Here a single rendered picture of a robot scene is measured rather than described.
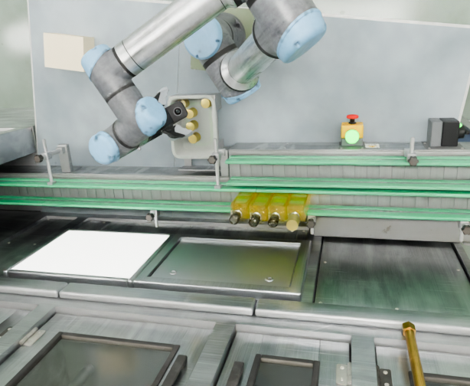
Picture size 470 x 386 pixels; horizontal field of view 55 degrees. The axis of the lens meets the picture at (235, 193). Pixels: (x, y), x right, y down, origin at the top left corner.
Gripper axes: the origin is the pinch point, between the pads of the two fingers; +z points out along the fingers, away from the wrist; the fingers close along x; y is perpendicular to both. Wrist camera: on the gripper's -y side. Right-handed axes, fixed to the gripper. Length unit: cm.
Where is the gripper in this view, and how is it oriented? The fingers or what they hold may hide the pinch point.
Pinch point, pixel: (181, 109)
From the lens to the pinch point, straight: 133.3
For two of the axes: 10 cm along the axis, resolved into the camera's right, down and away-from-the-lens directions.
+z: 3.9, -4.0, 8.3
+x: 4.8, 8.6, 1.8
